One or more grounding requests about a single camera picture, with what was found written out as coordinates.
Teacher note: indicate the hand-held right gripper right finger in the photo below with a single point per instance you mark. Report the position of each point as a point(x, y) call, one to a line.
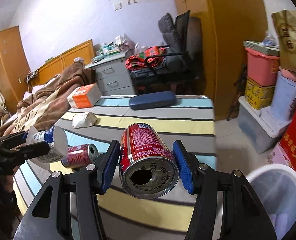
point(181, 165)

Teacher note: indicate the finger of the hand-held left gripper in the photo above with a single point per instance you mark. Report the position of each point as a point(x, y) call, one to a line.
point(30, 150)
point(12, 138)

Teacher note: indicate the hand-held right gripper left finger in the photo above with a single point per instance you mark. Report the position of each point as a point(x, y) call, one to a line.
point(110, 165)

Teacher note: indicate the blue white drink carton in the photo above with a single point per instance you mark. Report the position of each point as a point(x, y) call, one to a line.
point(51, 150)

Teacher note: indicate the red drink can silver rim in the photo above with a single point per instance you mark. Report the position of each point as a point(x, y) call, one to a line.
point(148, 142)

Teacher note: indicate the white trash bin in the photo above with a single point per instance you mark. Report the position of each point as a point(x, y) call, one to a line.
point(275, 192)

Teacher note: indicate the red patterned drink can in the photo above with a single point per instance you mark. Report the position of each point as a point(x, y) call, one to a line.
point(77, 156)

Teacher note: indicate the striped bed sheet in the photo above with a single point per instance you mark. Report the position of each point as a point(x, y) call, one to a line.
point(163, 120)

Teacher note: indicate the white crumpled paper pack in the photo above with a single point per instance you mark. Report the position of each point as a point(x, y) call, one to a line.
point(84, 120)

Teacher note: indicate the brown patterned blanket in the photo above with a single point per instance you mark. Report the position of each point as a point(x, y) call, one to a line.
point(50, 97)

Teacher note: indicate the wooden wardrobe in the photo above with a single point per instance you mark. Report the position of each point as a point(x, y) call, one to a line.
point(7, 62)

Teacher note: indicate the white power strip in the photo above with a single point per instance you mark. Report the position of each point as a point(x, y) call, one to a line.
point(33, 75)

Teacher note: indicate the dark blue glasses case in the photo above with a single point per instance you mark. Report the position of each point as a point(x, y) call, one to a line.
point(151, 100)

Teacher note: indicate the orange white cardboard box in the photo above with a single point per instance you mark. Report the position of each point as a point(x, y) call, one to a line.
point(85, 97)

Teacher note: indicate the clear storage box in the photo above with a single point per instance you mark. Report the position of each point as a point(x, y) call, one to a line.
point(255, 130)

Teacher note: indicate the grey drawer cabinet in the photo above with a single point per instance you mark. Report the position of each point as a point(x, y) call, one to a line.
point(112, 80)

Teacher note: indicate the dark leaning pole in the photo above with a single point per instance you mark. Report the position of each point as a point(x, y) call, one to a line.
point(236, 92)

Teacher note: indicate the pink printed box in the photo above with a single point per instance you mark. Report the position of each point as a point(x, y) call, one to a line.
point(278, 157)

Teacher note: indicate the black chair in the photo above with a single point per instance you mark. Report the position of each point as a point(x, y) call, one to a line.
point(185, 65)

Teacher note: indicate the wooden headboard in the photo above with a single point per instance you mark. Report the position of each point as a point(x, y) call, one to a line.
point(75, 55)

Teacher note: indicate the yellow printed box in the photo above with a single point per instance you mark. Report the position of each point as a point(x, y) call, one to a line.
point(259, 92)

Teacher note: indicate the red plaid bag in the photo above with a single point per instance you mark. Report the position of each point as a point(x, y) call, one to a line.
point(143, 57)

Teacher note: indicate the pile of small boxes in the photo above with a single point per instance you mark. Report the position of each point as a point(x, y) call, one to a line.
point(112, 47)

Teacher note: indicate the clear plastic bag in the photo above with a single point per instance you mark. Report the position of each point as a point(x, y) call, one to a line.
point(139, 48)

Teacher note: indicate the light blue bucket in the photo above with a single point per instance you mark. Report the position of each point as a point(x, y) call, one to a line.
point(284, 97)

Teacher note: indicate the pink storage box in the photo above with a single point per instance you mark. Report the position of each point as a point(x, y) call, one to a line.
point(260, 67)

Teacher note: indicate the orange wooden closet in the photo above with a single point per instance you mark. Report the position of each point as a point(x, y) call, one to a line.
point(225, 42)

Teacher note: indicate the grey padded cushion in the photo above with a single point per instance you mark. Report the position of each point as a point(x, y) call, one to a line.
point(169, 30)

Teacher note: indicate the pink basin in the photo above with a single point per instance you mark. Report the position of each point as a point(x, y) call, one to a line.
point(290, 74)

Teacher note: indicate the grey flat box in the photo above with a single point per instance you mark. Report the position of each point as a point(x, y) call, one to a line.
point(260, 47)

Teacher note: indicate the small plastic water bottle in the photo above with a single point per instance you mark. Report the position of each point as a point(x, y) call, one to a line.
point(269, 39)

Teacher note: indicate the brown paper bag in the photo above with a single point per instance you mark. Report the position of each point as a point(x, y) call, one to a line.
point(293, 42)

